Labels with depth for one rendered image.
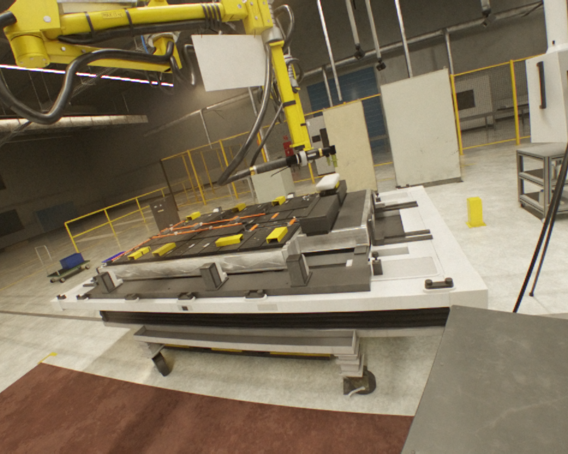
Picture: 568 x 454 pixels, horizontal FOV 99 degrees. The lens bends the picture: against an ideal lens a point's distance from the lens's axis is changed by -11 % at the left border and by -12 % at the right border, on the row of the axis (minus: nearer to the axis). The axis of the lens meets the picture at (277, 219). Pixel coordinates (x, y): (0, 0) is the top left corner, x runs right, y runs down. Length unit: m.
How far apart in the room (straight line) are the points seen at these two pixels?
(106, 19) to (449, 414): 1.50
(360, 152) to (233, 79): 4.92
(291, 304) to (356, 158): 5.00
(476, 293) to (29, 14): 1.73
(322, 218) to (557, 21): 3.02
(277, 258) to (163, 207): 6.45
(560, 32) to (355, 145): 3.61
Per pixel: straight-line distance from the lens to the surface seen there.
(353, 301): 1.21
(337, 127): 6.03
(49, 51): 1.20
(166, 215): 7.75
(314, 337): 1.78
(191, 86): 1.45
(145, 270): 2.04
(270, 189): 6.34
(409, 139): 5.95
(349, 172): 6.09
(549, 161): 3.83
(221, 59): 1.31
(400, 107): 5.92
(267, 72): 1.25
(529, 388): 0.89
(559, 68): 3.46
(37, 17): 1.20
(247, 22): 1.45
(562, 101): 3.44
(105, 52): 1.26
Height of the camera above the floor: 1.49
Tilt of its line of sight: 15 degrees down
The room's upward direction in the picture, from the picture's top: 15 degrees counter-clockwise
